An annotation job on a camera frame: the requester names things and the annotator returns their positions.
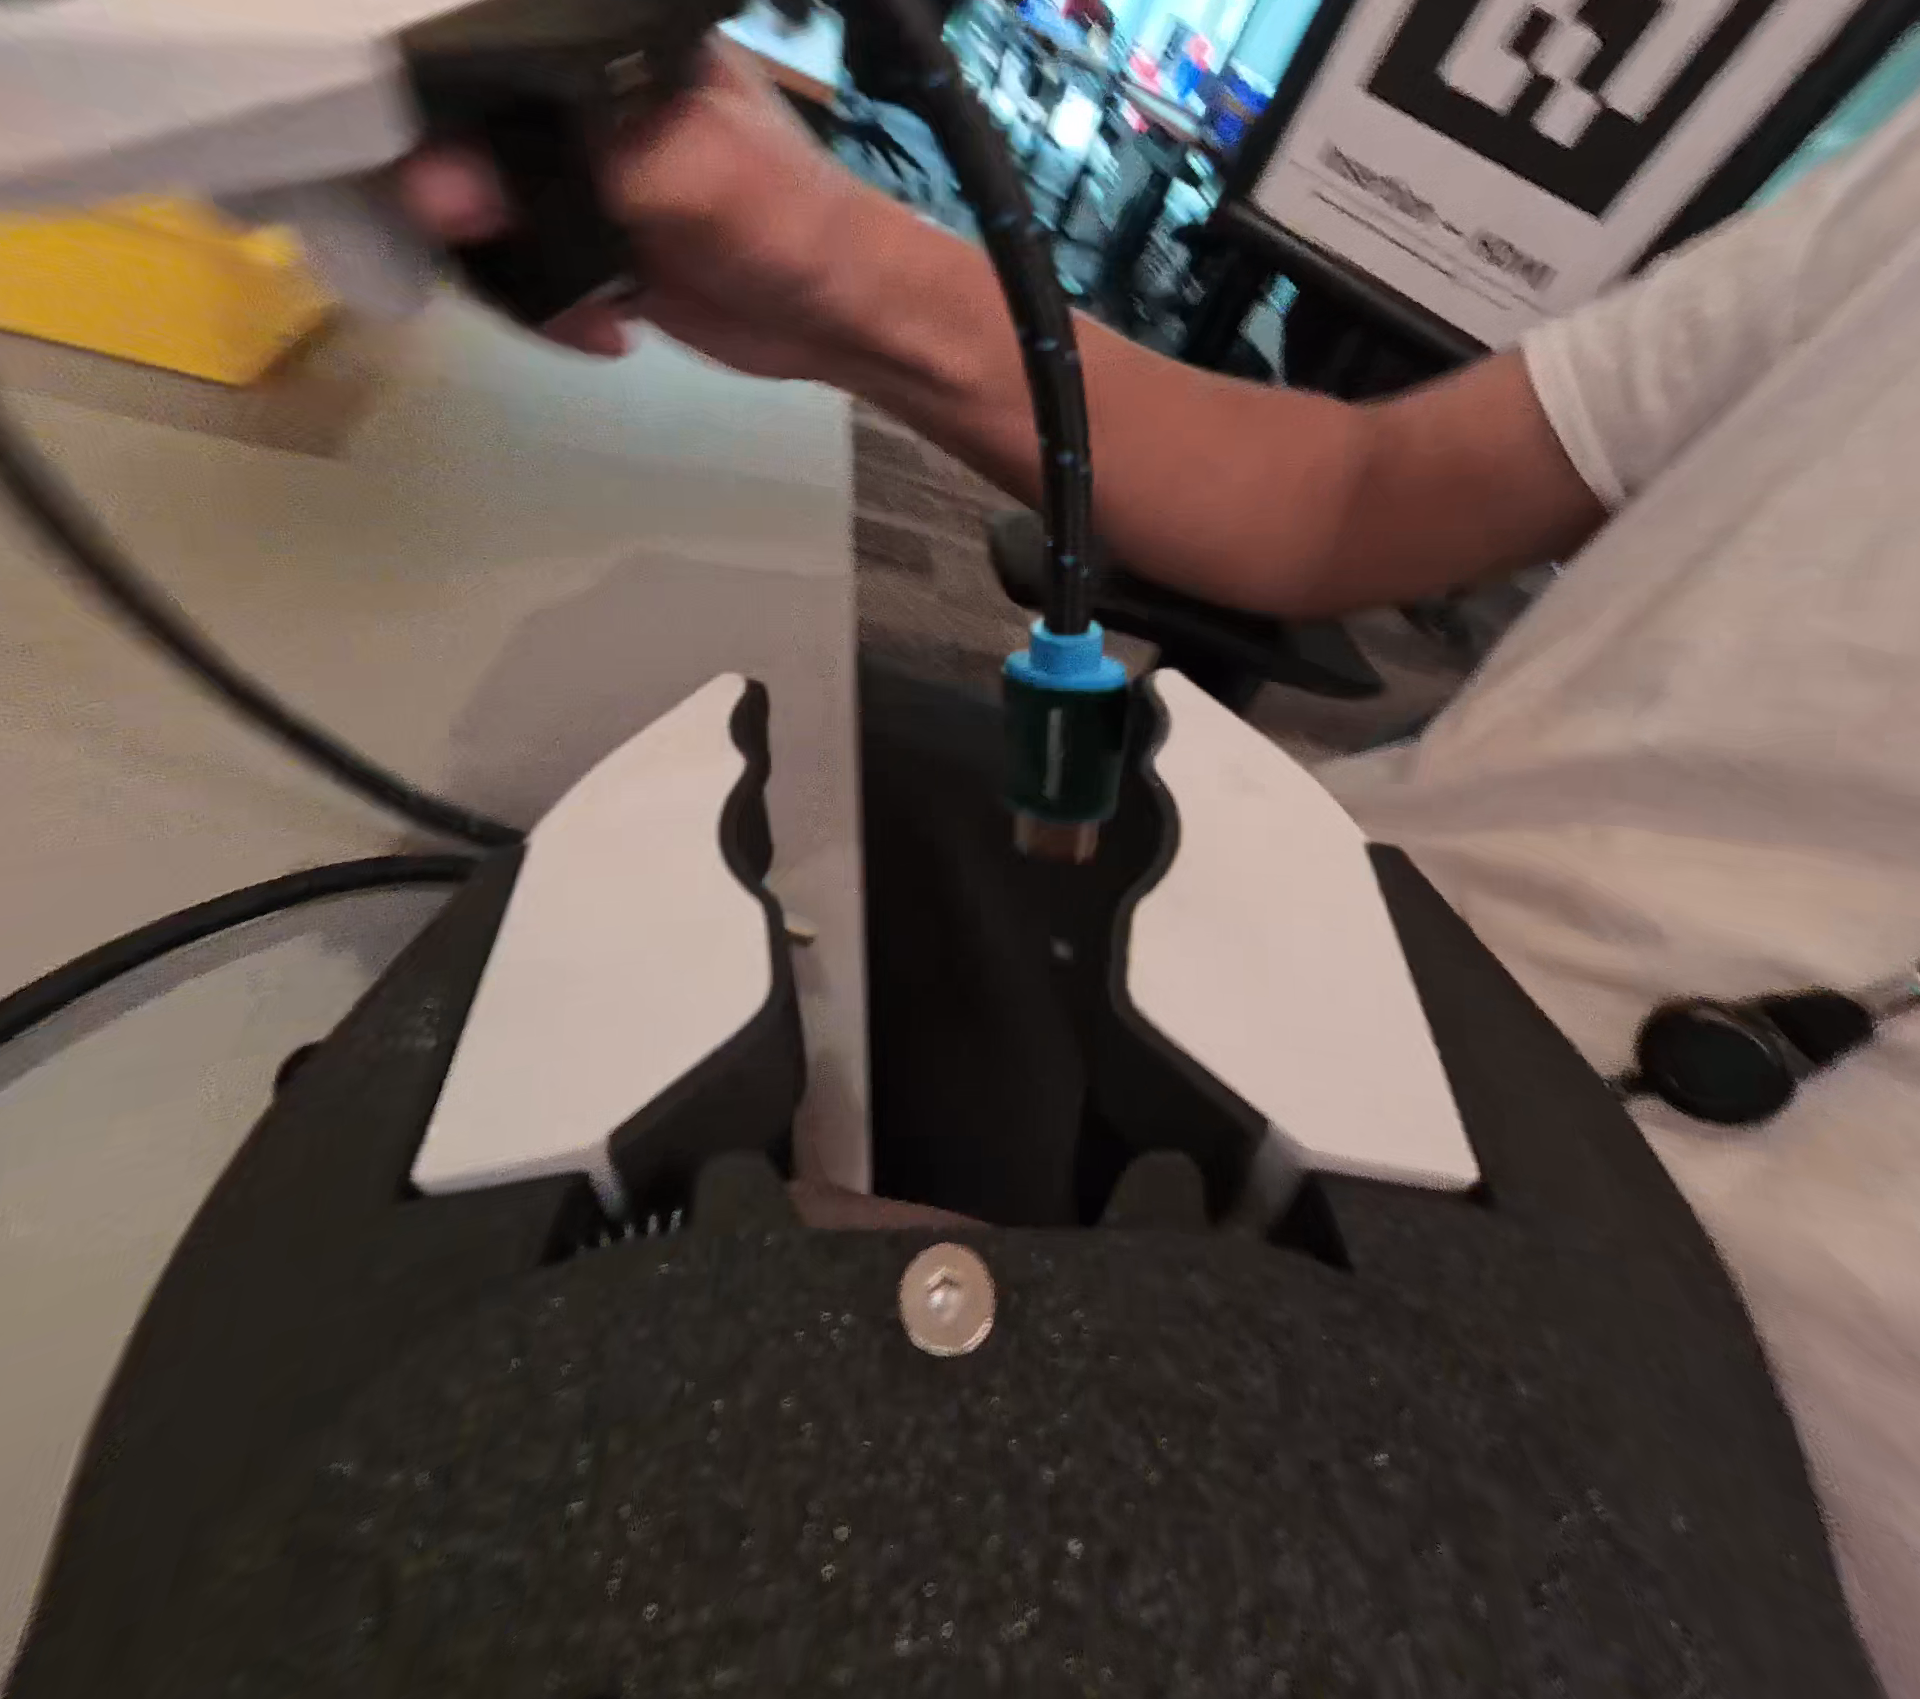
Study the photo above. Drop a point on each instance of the person's white shirt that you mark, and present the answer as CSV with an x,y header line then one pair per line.
x,y
1724,680

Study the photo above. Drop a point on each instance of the yellow plastic bin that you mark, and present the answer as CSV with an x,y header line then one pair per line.
x,y
151,288

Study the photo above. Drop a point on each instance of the person's right forearm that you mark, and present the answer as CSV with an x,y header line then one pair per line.
x,y
1201,454

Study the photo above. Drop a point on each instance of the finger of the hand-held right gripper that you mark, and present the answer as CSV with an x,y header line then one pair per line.
x,y
180,78
368,258

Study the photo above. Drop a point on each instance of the black badge reel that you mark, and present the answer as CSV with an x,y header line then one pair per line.
x,y
1710,1054

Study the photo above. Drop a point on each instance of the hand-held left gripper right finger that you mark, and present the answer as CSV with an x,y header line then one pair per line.
x,y
1290,964

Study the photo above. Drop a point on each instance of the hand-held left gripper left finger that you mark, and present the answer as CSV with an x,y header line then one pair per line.
x,y
614,964

